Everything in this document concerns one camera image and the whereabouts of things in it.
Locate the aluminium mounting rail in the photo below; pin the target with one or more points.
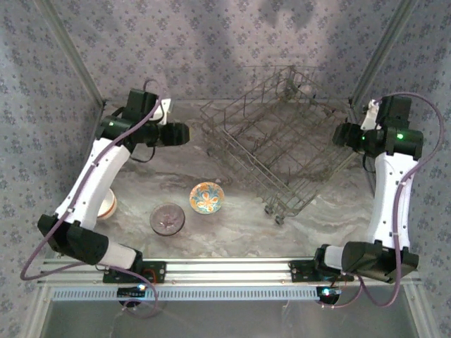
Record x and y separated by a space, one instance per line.
229 267

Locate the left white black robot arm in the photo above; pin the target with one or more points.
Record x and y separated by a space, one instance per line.
91 183

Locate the right controller board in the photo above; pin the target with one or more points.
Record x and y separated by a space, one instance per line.
327 294

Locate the aluminium frame post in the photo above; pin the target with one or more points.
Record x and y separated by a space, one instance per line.
383 53
72 53

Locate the controller board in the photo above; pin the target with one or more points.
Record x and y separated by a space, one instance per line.
130 291
327 294

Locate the grey metal lower panel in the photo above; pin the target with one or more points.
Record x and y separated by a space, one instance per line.
229 320

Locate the left controller board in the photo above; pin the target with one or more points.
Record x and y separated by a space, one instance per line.
130 291

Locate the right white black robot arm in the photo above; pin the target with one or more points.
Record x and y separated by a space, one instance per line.
387 197

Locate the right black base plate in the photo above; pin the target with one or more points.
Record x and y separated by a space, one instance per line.
303 271

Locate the purple glass bowl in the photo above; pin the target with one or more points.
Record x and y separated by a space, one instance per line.
167 220

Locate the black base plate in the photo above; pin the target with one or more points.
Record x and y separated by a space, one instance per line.
158 273
303 271

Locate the orange blue floral bowl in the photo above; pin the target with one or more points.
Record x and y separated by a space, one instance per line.
206 197

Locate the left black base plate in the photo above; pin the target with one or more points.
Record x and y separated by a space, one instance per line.
158 273

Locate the white bowl with orange rim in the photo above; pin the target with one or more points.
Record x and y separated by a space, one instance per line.
110 206

